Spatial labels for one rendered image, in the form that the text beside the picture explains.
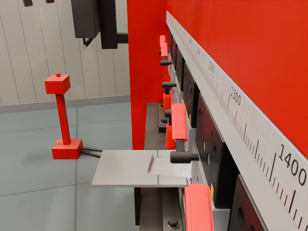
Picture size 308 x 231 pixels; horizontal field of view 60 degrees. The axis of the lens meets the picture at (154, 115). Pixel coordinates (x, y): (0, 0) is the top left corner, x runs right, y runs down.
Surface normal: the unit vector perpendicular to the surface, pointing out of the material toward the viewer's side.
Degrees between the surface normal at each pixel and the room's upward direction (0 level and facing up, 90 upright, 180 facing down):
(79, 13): 90
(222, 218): 90
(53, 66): 90
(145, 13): 90
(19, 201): 0
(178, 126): 39
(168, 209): 0
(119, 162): 0
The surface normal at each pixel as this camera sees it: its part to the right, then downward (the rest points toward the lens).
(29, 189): 0.00, -0.91
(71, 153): 0.00, 0.41
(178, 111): 0.00, -0.45
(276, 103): -1.00, 0.00
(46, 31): 0.25, 0.40
